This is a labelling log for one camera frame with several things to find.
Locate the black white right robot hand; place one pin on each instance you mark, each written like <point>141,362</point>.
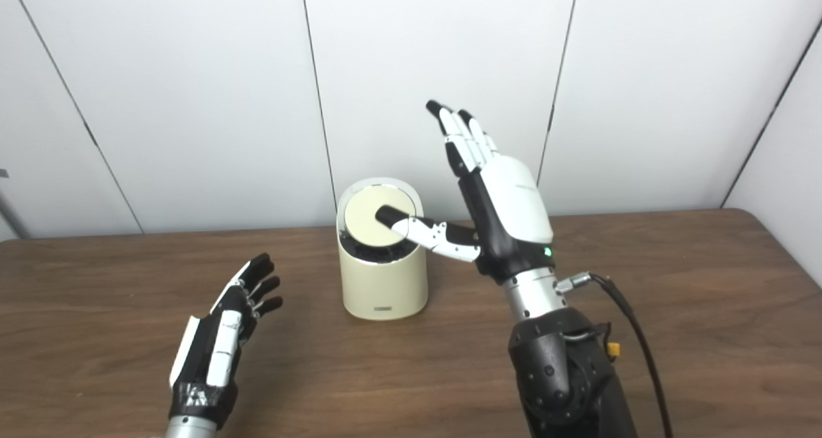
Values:
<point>514,213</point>

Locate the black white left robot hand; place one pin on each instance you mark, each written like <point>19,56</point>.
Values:
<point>205,354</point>

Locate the cream-colored round bin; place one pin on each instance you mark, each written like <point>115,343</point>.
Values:
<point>384,284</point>

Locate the cream round bin lid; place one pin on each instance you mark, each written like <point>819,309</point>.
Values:
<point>363,223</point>

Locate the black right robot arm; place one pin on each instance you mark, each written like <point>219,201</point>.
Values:
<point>559,374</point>

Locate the black bin liner bag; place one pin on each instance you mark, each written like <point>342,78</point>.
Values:
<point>379,252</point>

